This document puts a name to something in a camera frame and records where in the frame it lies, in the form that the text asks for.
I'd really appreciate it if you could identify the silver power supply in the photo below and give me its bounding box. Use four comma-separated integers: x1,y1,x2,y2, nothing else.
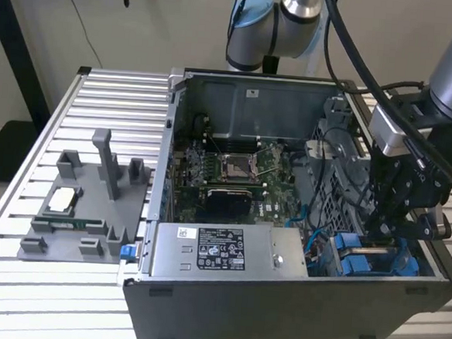
149,217,311,289

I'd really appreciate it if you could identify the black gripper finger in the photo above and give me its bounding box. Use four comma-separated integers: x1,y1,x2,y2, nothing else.
364,148,401,239
393,204,452,243

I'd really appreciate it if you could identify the black open PC case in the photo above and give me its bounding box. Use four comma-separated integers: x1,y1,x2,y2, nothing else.
118,63,452,339

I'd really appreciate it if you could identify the black furniture post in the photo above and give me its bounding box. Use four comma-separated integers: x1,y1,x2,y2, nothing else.
0,0,60,131

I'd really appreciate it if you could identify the thin black wall cable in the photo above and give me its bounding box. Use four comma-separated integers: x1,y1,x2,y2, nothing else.
53,0,109,69

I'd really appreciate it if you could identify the perforated metal drive cage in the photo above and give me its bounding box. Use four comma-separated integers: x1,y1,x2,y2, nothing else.
303,116,376,235

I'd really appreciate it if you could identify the green RAM stick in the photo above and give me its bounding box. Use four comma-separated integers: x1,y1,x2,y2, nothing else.
49,215,103,231

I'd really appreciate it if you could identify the thin locking lever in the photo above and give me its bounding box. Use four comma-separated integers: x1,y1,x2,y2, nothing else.
204,132,226,156

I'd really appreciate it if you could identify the grey parts rack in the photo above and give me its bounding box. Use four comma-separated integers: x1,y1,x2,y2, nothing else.
16,123,156,269

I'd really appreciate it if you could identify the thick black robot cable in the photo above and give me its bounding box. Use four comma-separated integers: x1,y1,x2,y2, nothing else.
309,0,452,184

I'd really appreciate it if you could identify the CPU socket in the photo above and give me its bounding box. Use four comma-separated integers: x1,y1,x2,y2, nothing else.
217,152,255,182

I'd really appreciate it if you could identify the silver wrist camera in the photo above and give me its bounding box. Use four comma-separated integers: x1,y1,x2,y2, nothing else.
366,104,414,158

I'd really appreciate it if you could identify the black disk wire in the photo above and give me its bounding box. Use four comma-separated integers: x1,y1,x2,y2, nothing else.
305,123,404,247

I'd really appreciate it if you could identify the green motherboard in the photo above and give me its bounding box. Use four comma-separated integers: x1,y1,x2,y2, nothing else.
166,132,310,232

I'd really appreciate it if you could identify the hard disk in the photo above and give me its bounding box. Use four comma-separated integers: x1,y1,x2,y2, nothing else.
327,231,422,280

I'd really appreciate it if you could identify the black floor base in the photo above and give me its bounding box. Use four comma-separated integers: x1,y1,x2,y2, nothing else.
0,118,46,184

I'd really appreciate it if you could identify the blue disk wire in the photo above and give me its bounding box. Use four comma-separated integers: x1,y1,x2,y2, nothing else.
283,211,330,270

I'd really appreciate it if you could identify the disk bay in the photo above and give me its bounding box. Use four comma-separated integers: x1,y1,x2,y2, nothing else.
325,226,426,281

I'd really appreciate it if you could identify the metal socket cover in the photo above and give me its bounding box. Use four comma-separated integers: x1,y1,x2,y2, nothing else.
251,146,285,173

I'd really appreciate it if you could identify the thin arm joint cable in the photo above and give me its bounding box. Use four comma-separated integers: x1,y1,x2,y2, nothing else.
226,0,251,63

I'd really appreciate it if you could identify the blue case latch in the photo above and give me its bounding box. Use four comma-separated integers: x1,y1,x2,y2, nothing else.
119,243,135,264

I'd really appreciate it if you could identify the black graphics card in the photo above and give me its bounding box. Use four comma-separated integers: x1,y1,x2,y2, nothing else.
200,185,255,225

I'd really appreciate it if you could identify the silver CPU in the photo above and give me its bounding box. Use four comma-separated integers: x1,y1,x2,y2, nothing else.
48,186,79,213

